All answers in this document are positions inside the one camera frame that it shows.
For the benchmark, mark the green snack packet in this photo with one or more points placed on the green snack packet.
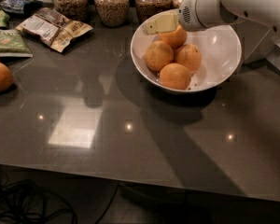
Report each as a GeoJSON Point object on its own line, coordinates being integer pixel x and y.
{"type": "Point", "coordinates": [13, 45]}

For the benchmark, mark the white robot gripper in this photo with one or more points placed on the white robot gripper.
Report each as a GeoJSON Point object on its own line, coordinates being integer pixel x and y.
{"type": "Point", "coordinates": [193, 16]}

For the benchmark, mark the brown white snack bag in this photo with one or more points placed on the brown white snack bag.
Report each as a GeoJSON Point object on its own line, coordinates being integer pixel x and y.
{"type": "Point", "coordinates": [53, 28]}

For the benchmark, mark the large orange on table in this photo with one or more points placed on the large orange on table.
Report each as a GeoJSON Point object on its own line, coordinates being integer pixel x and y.
{"type": "Point", "coordinates": [6, 77]}

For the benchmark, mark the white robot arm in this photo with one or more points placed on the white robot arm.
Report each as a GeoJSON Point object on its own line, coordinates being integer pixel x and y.
{"type": "Point", "coordinates": [265, 12]}

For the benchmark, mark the blue snack packet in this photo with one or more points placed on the blue snack packet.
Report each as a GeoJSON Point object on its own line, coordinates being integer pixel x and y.
{"type": "Point", "coordinates": [22, 7]}

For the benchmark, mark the white ceramic bowl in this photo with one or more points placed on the white ceramic bowl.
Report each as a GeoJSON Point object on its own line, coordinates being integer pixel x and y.
{"type": "Point", "coordinates": [221, 55]}

